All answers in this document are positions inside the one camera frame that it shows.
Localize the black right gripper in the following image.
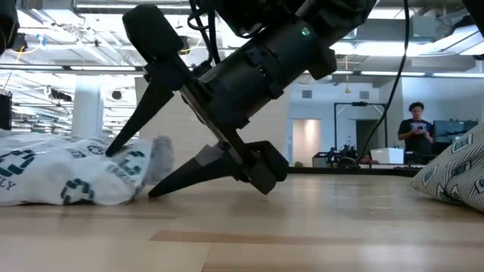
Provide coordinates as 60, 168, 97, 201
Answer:
147, 20, 334, 197

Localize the white packet with green print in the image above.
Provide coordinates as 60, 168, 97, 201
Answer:
0, 130, 175, 208

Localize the white light strip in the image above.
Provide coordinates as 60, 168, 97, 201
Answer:
0, 64, 484, 79

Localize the black background robot equipment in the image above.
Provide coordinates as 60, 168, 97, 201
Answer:
312, 142, 360, 169

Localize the dark green door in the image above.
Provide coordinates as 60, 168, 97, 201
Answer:
355, 119, 380, 159

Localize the yellow hanging pendant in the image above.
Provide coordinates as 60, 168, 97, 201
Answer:
343, 56, 352, 94

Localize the white box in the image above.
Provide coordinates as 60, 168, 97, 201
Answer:
369, 147, 405, 165

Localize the person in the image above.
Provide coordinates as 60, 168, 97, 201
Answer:
396, 100, 435, 156

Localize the dark monitor screen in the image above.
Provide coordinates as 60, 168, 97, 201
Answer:
432, 119, 479, 144

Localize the grey patterned cloth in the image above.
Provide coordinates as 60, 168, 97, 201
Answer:
411, 122, 484, 213

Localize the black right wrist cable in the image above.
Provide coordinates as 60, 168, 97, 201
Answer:
188, 0, 222, 65

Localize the black metal gantry frame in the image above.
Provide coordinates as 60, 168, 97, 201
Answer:
333, 100, 388, 152

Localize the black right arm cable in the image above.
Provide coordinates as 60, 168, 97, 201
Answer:
357, 0, 412, 163

